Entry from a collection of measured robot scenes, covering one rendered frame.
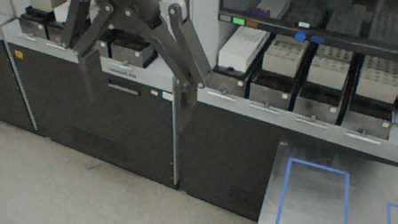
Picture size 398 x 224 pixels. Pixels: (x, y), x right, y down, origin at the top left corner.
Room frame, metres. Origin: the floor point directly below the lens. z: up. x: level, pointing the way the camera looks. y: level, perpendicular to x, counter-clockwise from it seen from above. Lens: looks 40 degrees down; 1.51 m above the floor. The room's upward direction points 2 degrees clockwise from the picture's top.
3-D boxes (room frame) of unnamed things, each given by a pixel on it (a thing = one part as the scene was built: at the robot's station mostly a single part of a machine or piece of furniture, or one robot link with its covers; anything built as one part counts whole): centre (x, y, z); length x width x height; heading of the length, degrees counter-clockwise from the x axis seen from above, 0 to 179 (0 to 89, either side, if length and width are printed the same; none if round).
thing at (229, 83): (1.32, -0.22, 0.78); 0.73 x 0.14 x 0.09; 157
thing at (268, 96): (1.26, -0.36, 0.78); 0.73 x 0.14 x 0.09; 157
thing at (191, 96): (0.35, 0.00, 1.25); 0.03 x 0.01 x 0.05; 67
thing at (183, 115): (0.36, 0.02, 1.22); 0.03 x 0.01 x 0.07; 157
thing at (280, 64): (1.05, -0.26, 0.85); 0.12 x 0.02 x 0.06; 67
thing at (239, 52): (1.20, -0.16, 0.83); 0.30 x 0.10 x 0.06; 156
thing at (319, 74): (0.99, -0.40, 0.85); 0.12 x 0.02 x 0.06; 66
